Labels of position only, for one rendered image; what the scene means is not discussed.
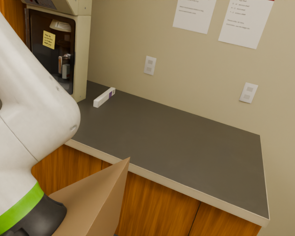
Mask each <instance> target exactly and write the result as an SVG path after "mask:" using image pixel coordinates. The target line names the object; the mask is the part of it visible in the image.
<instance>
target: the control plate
mask: <svg viewBox="0 0 295 236"><path fill-rule="evenodd" d="M37 1H38V3H39V4H37V3H36V2H35V1H34V0H32V2H31V1H30V0H25V2H26V3H30V4H34V5H38V6H43V7H47V8H52V9H56V7H55V6H54V4H53V2H52V1H51V0H37ZM40 2H41V3H40ZM44 3H46V4H44ZM48 4H50V5H48ZM56 10H57V9H56Z"/></svg>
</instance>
